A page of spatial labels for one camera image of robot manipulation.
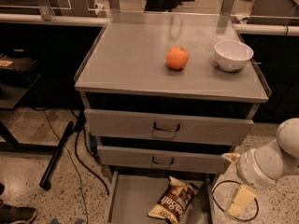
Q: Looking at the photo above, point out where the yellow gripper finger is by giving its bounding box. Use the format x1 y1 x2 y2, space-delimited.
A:
221 153 240 163
226 185 256 217

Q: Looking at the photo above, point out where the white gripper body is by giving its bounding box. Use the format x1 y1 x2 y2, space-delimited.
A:
236 144 284 189

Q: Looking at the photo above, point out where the brown chip bag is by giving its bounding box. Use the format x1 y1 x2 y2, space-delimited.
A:
148 176 199 224

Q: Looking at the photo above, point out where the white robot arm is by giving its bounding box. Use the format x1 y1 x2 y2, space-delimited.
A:
221 118 299 217

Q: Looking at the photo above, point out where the middle grey drawer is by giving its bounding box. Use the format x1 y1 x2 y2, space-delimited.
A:
97 146 230 174

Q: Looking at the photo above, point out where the grey drawer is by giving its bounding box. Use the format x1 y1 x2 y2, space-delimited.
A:
85 109 253 146
97 146 230 174
105 169 216 224

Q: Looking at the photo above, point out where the grey drawer cabinet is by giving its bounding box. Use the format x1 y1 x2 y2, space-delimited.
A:
76 12 269 224

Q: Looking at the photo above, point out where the bottom grey drawer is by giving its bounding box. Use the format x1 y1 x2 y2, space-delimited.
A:
105 169 216 224

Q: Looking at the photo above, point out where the top grey drawer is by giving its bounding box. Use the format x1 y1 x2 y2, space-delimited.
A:
85 109 253 146

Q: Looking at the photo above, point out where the white bowl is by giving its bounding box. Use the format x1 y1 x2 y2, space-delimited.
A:
214 40 254 71

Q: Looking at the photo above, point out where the orange fruit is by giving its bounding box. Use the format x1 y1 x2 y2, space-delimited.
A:
166 45 190 70

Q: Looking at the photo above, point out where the black metal stand leg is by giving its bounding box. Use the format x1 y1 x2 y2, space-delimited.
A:
39 121 74 190

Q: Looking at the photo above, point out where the black side table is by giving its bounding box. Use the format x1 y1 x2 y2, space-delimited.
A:
0 74 40 150

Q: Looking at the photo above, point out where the dark shoe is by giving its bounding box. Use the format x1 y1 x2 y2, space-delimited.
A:
0 200 38 224

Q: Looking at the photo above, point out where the black cable loop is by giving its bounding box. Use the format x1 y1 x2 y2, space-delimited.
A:
211 179 260 222

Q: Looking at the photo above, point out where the black floor cable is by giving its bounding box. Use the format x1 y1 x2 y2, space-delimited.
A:
74 128 110 197

